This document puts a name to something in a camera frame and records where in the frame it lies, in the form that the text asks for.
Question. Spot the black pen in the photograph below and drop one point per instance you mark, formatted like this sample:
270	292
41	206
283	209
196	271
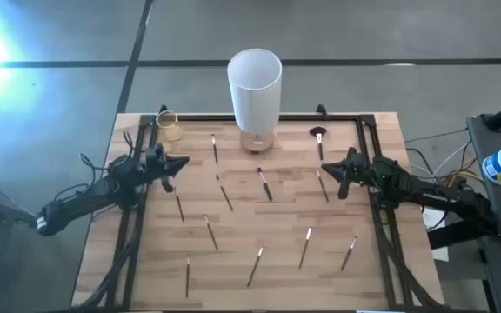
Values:
265	184
305	247
318	141

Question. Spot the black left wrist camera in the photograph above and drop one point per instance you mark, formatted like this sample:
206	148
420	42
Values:
151	160

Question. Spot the long black pen foreground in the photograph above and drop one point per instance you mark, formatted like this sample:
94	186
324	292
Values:
255	266

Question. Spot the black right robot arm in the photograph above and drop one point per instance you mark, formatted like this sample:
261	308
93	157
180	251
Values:
429	193

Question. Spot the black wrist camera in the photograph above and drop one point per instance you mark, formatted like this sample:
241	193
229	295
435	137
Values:
151	160
362	164

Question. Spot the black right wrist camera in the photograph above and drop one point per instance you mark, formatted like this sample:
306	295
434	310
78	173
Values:
362	164

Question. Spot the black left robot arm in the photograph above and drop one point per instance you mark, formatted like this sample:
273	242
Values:
85	197

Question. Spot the white paper sheet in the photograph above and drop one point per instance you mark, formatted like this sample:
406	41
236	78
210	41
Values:
433	219

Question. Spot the white shade wooden table lamp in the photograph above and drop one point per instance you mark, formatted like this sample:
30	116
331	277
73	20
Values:
255	95

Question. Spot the black frame clamp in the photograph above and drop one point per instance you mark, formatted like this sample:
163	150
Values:
162	108
321	111

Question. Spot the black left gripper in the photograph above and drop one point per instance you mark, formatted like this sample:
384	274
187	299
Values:
167	182

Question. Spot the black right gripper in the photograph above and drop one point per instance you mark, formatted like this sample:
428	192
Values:
344	187

